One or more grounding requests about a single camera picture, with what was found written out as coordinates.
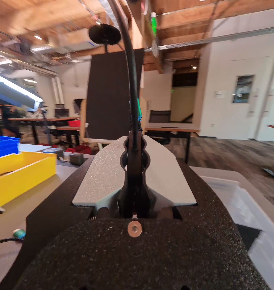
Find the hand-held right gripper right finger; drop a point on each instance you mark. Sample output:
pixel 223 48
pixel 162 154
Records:
pixel 168 176

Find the clear plastic bin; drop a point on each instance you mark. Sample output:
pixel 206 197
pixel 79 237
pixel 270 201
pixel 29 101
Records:
pixel 252 204

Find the grey desk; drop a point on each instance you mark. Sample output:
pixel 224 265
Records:
pixel 37 204

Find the black round fuzzy object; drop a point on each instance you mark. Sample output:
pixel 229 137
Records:
pixel 104 34

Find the black office chair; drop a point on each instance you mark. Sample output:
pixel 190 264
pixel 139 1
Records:
pixel 159 116

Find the red plastic bin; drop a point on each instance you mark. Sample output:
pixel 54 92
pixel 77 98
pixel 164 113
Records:
pixel 74 123

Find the black light stand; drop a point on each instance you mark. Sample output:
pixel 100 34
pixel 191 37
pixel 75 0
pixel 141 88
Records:
pixel 46 126

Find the small black power box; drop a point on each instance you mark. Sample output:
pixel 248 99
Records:
pixel 60 155
pixel 76 158

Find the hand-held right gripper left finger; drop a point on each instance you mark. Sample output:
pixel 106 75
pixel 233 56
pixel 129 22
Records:
pixel 100 176

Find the wooden office table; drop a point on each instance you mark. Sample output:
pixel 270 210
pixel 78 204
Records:
pixel 37 119
pixel 173 129

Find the yellow plastic bin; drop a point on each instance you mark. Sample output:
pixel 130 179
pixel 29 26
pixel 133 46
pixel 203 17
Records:
pixel 25 181

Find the black USB hub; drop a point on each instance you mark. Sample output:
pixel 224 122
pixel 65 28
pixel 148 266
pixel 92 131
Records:
pixel 134 158

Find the black board on stand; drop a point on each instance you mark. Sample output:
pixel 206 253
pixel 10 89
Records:
pixel 109 102

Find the LED light panel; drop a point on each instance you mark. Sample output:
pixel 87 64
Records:
pixel 14 95

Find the blue plastic bin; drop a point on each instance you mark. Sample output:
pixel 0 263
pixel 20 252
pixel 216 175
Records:
pixel 5 147

